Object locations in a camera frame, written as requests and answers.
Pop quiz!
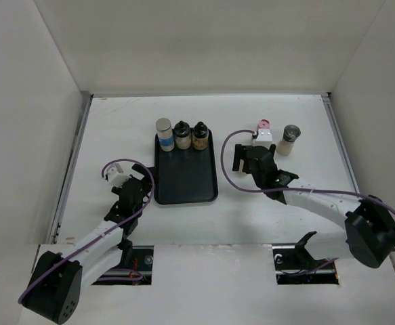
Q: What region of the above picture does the grey clear cap spice bottle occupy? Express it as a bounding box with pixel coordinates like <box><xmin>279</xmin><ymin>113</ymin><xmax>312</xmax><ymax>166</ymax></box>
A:
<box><xmin>276</xmin><ymin>125</ymin><xmax>301</xmax><ymax>156</ymax></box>

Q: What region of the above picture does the black cap spice bottle front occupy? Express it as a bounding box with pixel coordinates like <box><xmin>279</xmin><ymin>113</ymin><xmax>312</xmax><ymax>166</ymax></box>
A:
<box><xmin>173</xmin><ymin>121</ymin><xmax>191</xmax><ymax>150</ymax></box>

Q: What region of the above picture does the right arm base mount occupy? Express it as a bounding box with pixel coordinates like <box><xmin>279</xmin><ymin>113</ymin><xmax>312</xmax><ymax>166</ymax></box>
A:
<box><xmin>272</xmin><ymin>231</ymin><xmax>339</xmax><ymax>285</ymax></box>

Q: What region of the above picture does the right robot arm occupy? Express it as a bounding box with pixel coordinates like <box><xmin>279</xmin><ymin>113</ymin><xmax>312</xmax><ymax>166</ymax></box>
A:
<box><xmin>232</xmin><ymin>144</ymin><xmax>395</xmax><ymax>268</ymax></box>

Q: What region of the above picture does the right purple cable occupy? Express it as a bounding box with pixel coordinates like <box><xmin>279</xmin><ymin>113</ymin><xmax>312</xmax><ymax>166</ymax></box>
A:
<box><xmin>220</xmin><ymin>129</ymin><xmax>395</xmax><ymax>275</ymax></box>

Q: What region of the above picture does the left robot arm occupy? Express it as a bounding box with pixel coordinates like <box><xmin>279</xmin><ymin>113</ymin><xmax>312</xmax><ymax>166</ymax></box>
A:
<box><xmin>18</xmin><ymin>160</ymin><xmax>155</xmax><ymax>324</ymax></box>

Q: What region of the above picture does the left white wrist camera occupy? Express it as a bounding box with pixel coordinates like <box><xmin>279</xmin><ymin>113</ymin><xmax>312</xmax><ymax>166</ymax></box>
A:
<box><xmin>102</xmin><ymin>162</ymin><xmax>129</xmax><ymax>188</ymax></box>

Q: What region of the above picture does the black plastic tray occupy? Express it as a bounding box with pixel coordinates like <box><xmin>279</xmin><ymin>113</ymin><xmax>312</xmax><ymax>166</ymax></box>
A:
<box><xmin>153</xmin><ymin>133</ymin><xmax>218</xmax><ymax>205</ymax></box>

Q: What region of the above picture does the pink cap spice bottle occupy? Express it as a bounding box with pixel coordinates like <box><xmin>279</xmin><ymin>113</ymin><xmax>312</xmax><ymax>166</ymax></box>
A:
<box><xmin>256</xmin><ymin>119</ymin><xmax>270</xmax><ymax>130</ymax></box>

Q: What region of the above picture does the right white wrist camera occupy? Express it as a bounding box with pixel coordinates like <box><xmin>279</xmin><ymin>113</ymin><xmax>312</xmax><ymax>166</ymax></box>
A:
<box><xmin>251</xmin><ymin>129</ymin><xmax>273</xmax><ymax>149</ymax></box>

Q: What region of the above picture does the black cap spice bottle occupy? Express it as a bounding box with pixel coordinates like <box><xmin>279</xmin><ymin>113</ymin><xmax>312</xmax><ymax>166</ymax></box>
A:
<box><xmin>173</xmin><ymin>121</ymin><xmax>191</xmax><ymax>150</ymax></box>
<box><xmin>192</xmin><ymin>121</ymin><xmax>209</xmax><ymax>150</ymax></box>

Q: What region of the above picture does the yellow cap spice bottle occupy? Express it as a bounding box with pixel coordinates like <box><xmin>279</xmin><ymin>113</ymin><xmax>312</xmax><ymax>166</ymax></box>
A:
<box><xmin>238</xmin><ymin>160</ymin><xmax>247</xmax><ymax>174</ymax></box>

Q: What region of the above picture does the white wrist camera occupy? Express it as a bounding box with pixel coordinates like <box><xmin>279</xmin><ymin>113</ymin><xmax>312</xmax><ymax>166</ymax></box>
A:
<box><xmin>102</xmin><ymin>162</ymin><xmax>129</xmax><ymax>188</ymax></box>
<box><xmin>251</xmin><ymin>129</ymin><xmax>273</xmax><ymax>149</ymax></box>

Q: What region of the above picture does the silver cap blue label bottle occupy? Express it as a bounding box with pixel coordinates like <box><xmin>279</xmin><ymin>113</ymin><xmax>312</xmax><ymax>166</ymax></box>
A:
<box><xmin>155</xmin><ymin>118</ymin><xmax>175</xmax><ymax>152</ymax></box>

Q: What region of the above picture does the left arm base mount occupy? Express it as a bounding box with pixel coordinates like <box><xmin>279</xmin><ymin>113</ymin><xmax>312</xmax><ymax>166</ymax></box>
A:
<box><xmin>93</xmin><ymin>239</ymin><xmax>154</xmax><ymax>286</ymax></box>

